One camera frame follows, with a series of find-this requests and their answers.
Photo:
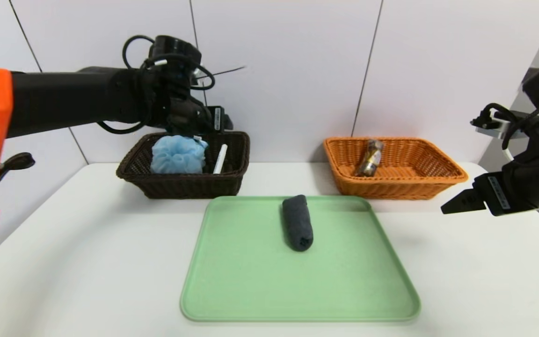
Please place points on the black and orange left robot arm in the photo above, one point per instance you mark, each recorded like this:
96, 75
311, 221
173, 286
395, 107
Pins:
63, 100

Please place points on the white marker pen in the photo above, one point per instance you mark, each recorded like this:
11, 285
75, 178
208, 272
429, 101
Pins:
220, 159

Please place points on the light green plastic tray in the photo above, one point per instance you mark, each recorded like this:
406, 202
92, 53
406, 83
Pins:
274, 281

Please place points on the dark brown wicker basket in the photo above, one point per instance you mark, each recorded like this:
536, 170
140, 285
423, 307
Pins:
190, 185

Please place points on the orange wicker basket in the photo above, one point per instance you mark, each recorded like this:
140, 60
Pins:
405, 187

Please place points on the chocolate candy packet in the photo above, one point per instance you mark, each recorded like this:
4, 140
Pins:
370, 159

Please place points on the light blue mesh bath sponge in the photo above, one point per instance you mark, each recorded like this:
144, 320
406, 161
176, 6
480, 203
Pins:
176, 157

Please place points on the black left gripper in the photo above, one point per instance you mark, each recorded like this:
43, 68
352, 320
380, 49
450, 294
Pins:
216, 118

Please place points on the dark grey towel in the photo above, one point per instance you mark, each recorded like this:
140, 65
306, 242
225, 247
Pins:
297, 222

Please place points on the thin black zip tie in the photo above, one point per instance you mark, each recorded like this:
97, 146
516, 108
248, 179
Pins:
227, 71

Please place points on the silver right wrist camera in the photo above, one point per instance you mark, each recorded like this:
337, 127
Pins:
494, 128

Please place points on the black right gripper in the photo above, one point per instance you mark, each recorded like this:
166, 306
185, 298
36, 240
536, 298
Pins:
497, 193

